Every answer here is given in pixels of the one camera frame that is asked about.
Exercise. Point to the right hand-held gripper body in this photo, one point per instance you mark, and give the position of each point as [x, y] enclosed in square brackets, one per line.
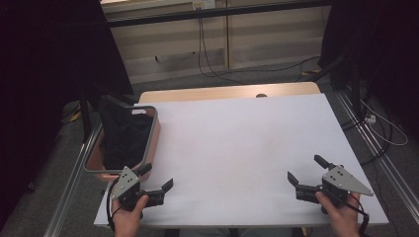
[342, 181]

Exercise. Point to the brown table grommet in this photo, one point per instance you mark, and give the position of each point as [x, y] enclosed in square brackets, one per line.
[261, 95]

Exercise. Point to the black knit vest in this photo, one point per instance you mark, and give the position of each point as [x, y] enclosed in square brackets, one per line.
[125, 138]

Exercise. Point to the person's right hand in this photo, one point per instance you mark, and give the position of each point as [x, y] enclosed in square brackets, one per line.
[344, 220]

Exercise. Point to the black curtain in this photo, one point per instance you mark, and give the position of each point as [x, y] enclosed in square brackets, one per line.
[39, 65]
[388, 49]

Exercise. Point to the white power plug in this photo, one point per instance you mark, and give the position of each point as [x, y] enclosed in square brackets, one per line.
[370, 118]

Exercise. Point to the person's left hand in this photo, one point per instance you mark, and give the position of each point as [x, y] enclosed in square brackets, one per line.
[126, 220]

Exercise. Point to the black stand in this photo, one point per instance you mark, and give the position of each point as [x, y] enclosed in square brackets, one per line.
[85, 115]
[355, 92]

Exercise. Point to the black metal beam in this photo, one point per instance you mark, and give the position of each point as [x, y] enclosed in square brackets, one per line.
[214, 13]

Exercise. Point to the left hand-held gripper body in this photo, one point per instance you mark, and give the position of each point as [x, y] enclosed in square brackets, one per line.
[126, 179]

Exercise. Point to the pink basket with grey rim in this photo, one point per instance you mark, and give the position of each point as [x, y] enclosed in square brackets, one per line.
[95, 158]

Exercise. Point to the yellow floor tape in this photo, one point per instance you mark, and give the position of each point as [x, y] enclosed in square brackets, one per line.
[311, 72]
[76, 116]

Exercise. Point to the white wall socket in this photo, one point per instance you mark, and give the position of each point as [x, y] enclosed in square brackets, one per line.
[204, 4]

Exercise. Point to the white table mat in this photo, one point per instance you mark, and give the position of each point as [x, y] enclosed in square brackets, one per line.
[230, 148]

